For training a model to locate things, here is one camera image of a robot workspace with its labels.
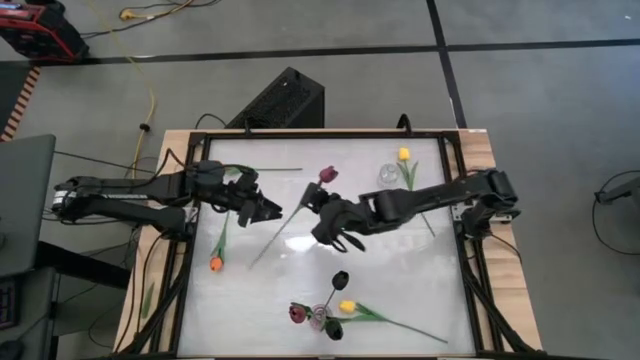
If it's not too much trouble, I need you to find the dark red artificial tulip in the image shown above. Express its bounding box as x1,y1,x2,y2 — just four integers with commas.
288,301,321,325
248,165,340,270

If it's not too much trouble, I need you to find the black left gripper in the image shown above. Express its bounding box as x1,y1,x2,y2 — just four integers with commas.
222,169,284,228

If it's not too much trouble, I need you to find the black looped floor cable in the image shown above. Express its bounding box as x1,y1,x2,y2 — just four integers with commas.
591,169,640,257

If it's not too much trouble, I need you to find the long yellow floor cable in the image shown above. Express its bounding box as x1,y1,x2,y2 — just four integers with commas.
84,0,157,181

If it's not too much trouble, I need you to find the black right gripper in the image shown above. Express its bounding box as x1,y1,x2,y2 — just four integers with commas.
303,181,369,254

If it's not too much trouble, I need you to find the black cable loop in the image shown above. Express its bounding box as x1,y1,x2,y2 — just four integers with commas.
193,112,229,131

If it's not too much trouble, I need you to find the green fallen leaf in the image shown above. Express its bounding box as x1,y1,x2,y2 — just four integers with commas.
140,282,155,320

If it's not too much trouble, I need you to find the black perforated metal box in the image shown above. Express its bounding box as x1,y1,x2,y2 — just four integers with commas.
224,66,326,130

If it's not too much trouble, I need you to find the thin black floor cable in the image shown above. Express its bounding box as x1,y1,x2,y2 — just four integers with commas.
53,149,157,175

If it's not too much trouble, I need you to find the yellow cable with plug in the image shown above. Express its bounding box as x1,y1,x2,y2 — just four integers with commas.
118,0,195,22

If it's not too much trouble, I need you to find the yellow artificial tulip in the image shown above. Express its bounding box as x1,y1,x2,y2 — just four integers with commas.
332,299,449,345
397,146,437,238

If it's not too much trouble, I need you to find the grey desk top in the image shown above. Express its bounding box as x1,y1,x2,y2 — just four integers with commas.
0,133,57,279

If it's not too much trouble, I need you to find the black artificial tulip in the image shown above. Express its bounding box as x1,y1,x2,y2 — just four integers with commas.
322,318,345,342
323,270,351,311

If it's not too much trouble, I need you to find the pink glass vase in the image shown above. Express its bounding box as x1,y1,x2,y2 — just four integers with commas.
308,303,334,332

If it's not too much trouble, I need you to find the white table mat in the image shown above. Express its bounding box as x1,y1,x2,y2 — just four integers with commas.
177,137,476,357

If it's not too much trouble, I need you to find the black metal table frame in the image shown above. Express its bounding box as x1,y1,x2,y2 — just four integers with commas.
112,129,544,360

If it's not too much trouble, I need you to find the grey stand foot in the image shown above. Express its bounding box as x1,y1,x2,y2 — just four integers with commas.
594,175,640,206

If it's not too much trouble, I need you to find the orange artificial tulip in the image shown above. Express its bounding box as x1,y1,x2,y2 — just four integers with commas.
224,164,304,177
208,210,231,273

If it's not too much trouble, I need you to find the red and black machine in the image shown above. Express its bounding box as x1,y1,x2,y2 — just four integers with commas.
0,0,91,65

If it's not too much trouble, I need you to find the clear glass vase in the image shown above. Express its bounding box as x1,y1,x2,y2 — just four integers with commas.
377,162,401,190

